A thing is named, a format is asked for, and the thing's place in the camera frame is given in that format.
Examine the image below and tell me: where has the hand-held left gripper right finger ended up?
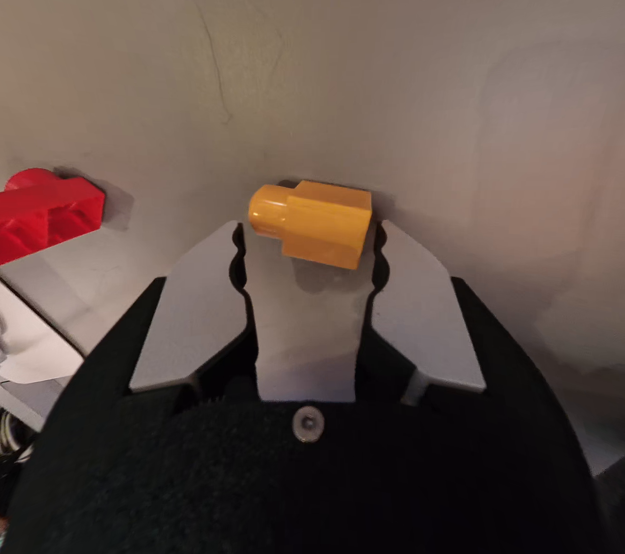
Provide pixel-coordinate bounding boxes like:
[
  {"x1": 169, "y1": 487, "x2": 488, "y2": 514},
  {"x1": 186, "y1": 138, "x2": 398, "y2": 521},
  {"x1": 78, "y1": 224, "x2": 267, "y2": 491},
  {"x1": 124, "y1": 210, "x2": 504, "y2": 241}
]
[{"x1": 359, "y1": 220, "x2": 487, "y2": 407}]

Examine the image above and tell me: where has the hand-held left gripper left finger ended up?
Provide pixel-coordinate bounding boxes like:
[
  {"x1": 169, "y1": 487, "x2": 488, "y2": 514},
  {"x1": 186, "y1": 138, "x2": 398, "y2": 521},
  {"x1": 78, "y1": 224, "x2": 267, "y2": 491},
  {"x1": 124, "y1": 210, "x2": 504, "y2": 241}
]
[{"x1": 128, "y1": 221, "x2": 258, "y2": 401}]

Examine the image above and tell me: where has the yellow single-stud toy block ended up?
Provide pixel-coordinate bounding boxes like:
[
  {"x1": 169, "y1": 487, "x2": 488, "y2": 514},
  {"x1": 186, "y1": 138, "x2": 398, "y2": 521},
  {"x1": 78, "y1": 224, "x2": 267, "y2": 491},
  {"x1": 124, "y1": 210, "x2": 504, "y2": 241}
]
[{"x1": 248, "y1": 180, "x2": 373, "y2": 270}]

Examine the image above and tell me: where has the red two-stud toy block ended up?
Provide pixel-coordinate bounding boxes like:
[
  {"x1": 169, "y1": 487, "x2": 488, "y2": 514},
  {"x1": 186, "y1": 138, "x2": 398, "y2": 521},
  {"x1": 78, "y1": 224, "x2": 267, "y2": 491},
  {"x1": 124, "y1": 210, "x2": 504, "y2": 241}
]
[{"x1": 0, "y1": 167, "x2": 106, "y2": 266}]

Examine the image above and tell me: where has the grey desk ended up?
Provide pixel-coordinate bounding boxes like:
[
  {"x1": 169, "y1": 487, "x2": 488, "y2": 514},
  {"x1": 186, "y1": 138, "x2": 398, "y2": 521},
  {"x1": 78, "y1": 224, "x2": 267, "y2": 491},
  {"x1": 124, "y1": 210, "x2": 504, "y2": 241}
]
[{"x1": 0, "y1": 0, "x2": 625, "y2": 476}]

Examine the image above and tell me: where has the white stand with wooden board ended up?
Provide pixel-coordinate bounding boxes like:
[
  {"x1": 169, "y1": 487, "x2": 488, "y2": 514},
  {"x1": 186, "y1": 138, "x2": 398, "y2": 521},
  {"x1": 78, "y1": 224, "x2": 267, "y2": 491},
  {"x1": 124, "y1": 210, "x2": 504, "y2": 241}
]
[{"x1": 0, "y1": 277, "x2": 86, "y2": 384}]

